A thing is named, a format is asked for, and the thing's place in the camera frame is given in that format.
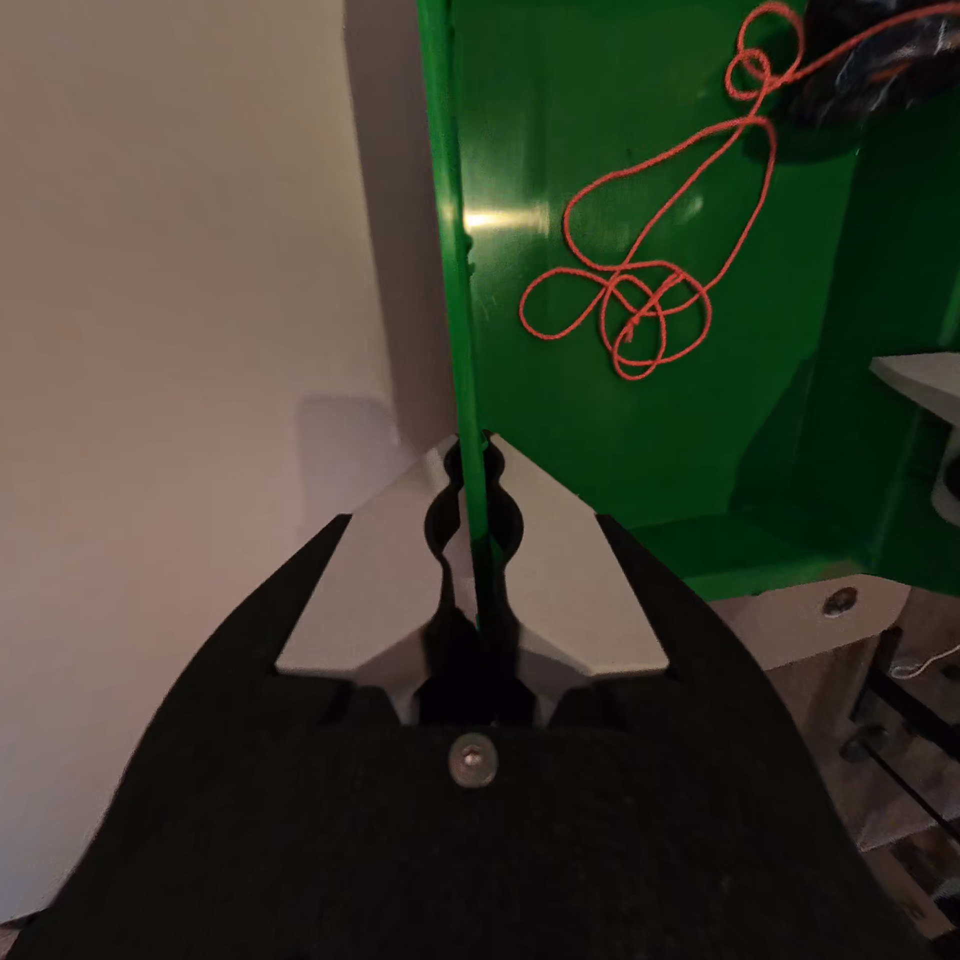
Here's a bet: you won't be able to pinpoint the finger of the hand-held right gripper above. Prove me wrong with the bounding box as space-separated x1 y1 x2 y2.
868 351 960 528

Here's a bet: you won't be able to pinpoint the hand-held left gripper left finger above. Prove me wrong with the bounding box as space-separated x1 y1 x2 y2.
274 432 462 727

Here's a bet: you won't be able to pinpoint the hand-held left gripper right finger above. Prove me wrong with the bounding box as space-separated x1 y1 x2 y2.
482 430 671 727

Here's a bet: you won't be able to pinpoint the green plastic bin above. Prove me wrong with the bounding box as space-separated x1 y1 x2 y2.
416 0 960 603

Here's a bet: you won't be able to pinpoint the orange yo-yo string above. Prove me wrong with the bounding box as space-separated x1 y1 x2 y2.
518 0 960 381

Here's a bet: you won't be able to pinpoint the dark marbled yo-yo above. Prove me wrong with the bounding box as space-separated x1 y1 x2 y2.
780 0 960 130

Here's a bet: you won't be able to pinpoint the black metal rods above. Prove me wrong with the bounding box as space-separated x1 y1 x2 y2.
838 628 960 850

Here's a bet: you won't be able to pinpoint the beige bracket with bolt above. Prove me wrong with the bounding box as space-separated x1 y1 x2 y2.
708 575 913 678

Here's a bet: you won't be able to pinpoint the white cable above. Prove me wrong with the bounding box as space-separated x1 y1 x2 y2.
890 642 960 681

